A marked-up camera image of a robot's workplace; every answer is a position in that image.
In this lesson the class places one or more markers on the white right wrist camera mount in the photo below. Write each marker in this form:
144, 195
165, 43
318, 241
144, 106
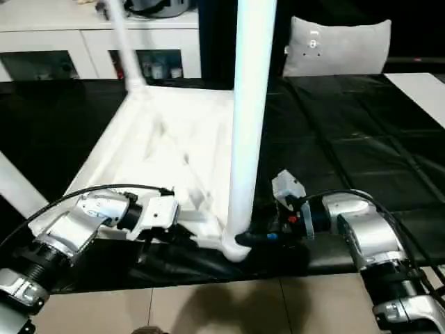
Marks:
286, 184

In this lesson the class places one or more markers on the white flat panel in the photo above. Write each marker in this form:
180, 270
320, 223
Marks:
420, 90

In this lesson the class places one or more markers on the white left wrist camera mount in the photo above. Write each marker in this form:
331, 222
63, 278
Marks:
158, 212

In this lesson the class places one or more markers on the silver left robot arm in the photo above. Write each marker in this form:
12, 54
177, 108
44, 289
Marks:
62, 229

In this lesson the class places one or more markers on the black work mat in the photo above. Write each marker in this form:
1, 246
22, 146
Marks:
347, 121

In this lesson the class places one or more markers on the black speaker with gold label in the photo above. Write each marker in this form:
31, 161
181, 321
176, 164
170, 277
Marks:
219, 35

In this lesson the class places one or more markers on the white sideboard with glass doors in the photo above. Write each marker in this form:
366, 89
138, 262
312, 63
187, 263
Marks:
69, 35

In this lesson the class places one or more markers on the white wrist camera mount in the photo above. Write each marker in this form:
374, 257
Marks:
158, 212
286, 184

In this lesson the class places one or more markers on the white plastic table leg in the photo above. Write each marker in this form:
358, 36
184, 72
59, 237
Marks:
17, 184
250, 104
127, 45

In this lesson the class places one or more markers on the grey cushion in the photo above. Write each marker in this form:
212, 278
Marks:
340, 45

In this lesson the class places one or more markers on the white plastic table top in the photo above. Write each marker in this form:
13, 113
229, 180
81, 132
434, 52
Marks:
156, 139

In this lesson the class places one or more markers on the dark round robot body part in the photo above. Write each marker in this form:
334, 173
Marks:
149, 330

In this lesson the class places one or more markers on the grey helmet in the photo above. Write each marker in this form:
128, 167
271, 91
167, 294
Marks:
156, 7

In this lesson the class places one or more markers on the black rod with red dot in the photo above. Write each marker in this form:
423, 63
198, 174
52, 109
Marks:
417, 60

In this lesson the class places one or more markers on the white patterned jar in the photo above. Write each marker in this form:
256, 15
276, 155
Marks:
157, 70

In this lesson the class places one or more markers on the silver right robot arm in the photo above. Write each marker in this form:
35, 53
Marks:
368, 229

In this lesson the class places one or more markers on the small white cup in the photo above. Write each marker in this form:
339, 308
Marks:
175, 73

